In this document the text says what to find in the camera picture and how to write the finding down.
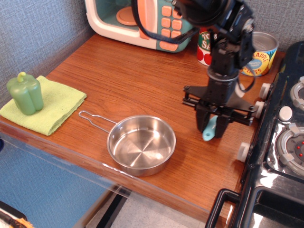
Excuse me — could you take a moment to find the white stove knob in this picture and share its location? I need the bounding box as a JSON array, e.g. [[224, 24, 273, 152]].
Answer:
[[237, 142, 251, 163], [254, 101, 265, 119], [259, 83, 271, 100]]

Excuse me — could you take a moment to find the black toy stove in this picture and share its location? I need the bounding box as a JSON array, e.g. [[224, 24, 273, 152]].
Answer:
[[230, 41, 304, 228]]

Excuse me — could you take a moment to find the white stove knob middle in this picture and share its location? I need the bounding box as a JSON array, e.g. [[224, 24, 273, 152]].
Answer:
[[254, 101, 265, 119]]

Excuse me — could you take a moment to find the white stove knob upper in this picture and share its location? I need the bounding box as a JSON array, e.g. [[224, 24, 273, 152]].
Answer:
[[259, 83, 271, 100]]

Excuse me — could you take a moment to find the black braided cable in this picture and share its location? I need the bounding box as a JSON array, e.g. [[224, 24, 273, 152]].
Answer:
[[131, 0, 200, 45]]

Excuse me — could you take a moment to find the toy microwave teal and white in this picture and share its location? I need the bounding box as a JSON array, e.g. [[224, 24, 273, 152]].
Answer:
[[85, 0, 193, 53]]

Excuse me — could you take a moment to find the stainless steel pot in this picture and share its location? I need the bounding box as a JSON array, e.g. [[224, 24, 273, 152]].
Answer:
[[78, 110, 177, 177]]

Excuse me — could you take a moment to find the green toy bell pepper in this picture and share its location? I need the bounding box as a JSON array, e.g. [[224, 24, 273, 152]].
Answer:
[[6, 72, 44, 115]]

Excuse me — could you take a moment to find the light blue spatula utensil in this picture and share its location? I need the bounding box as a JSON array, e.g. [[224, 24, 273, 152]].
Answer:
[[202, 115, 218, 141]]

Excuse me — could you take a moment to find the green folded cloth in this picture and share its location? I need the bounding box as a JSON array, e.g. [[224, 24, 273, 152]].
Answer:
[[0, 76, 86, 136]]

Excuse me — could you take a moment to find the black oven door handle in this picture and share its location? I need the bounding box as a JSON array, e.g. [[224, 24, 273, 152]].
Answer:
[[205, 189, 241, 228]]

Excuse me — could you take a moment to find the tomato sauce can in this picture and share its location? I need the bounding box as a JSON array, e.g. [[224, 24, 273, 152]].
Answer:
[[197, 27, 212, 66]]

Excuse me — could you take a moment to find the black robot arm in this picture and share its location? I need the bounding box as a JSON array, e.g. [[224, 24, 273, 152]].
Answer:
[[174, 0, 257, 138]]

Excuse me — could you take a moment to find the pineapple slices can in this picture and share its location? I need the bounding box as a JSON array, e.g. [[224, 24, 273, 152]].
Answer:
[[240, 31, 279, 76]]

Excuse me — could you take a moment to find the white stove knob lower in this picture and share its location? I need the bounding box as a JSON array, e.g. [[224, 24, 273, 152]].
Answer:
[[237, 142, 251, 163]]

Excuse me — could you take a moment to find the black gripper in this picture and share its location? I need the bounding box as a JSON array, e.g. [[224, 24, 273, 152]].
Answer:
[[183, 68, 256, 138]]

